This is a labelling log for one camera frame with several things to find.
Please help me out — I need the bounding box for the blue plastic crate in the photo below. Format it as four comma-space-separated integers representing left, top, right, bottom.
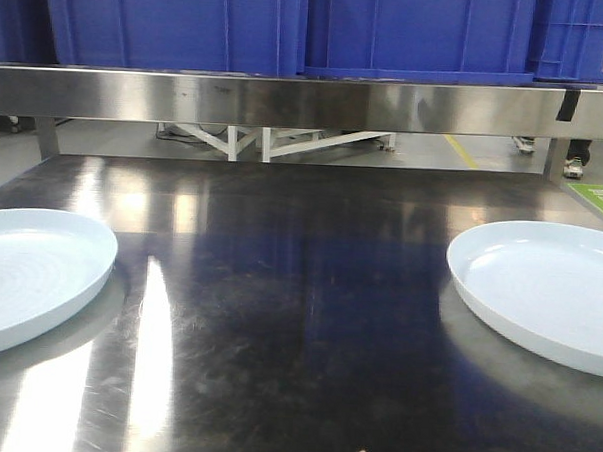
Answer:
527, 0, 603, 84
47, 0, 308, 77
304, 0, 536, 85

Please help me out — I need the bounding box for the black tape strip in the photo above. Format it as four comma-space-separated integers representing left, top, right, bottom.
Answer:
555, 88, 581, 123

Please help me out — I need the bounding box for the steel shelf post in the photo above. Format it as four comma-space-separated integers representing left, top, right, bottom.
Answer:
35, 117, 61, 161
543, 138, 570, 185

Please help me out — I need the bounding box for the blue crate far left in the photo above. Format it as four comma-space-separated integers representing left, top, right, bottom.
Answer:
0, 0, 56, 65

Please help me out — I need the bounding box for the person's shoe and leg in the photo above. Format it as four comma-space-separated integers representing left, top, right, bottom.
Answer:
563, 139, 591, 179

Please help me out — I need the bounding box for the steel shelf post right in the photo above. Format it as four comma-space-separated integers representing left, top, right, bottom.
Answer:
543, 138, 570, 185

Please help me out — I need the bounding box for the blue plastic crate left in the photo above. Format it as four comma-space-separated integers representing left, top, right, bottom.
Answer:
47, 0, 308, 77

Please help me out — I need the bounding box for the steel shelf post left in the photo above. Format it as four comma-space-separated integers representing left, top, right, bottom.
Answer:
35, 117, 61, 161

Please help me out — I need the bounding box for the blue plastic crate right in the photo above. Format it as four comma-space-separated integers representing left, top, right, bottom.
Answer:
527, 0, 603, 84

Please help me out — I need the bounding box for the pale blue plate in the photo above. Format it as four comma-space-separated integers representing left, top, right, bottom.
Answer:
0, 208, 119, 352
446, 220, 603, 377

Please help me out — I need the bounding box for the blue plastic crate middle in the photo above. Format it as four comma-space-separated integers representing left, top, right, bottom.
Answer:
304, 0, 536, 85

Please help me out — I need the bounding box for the white metal frame stand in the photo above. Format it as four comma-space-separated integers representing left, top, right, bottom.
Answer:
155, 123, 397, 163

